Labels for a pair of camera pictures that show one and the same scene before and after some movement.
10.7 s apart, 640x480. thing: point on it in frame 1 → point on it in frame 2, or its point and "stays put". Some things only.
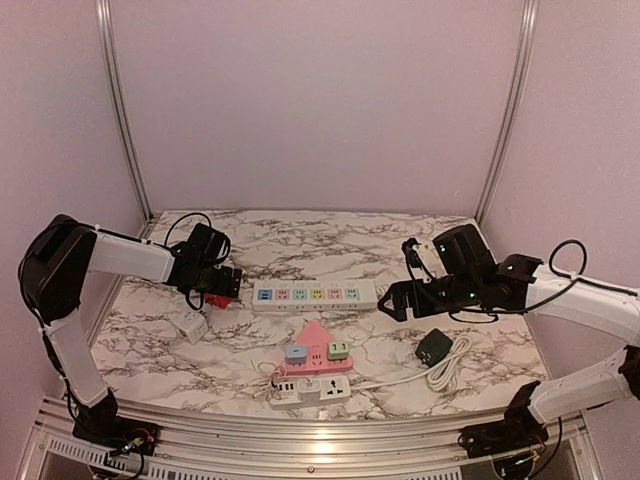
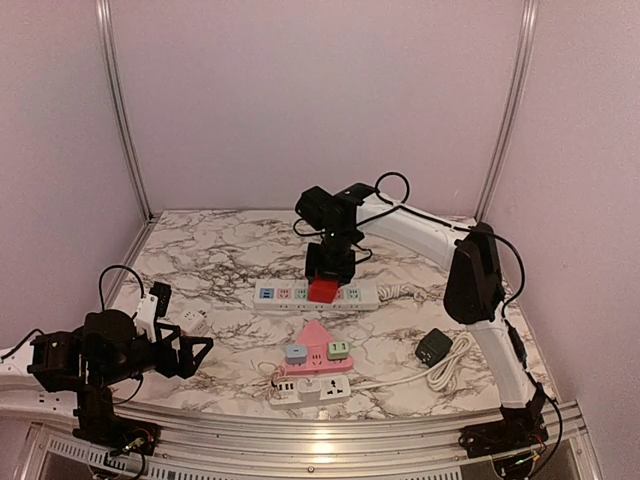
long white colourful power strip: [315, 295] stays put
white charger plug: [304, 386] stays put
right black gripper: [401, 289] → [343, 275]
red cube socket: [221, 302] → [322, 290]
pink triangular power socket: [316, 339] stays put
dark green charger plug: [433, 347] stays put
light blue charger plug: [296, 355] stays put
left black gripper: [223, 287] → [187, 368]
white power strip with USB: [295, 393] stays put
